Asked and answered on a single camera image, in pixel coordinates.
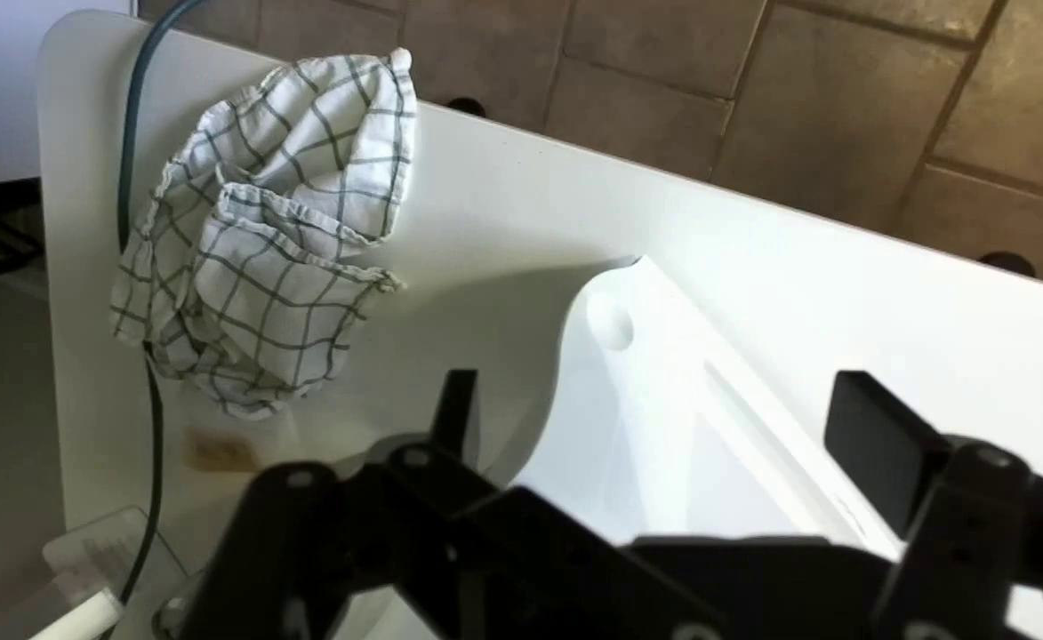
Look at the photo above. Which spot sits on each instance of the clear plastic packet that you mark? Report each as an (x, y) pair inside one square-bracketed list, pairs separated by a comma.
[(99, 551)]

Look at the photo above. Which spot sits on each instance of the white checkered dish cloth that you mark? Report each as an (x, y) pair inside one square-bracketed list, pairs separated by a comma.
[(281, 231)]

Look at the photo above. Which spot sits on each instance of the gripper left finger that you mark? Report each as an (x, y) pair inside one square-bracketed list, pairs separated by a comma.
[(450, 533)]

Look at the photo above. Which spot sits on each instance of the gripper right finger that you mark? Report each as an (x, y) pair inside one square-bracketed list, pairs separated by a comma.
[(957, 516)]

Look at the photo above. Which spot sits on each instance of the small beige sticker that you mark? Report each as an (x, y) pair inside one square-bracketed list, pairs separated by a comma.
[(219, 452)]

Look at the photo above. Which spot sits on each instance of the white plastic tube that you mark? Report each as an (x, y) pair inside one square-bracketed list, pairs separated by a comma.
[(85, 615)]

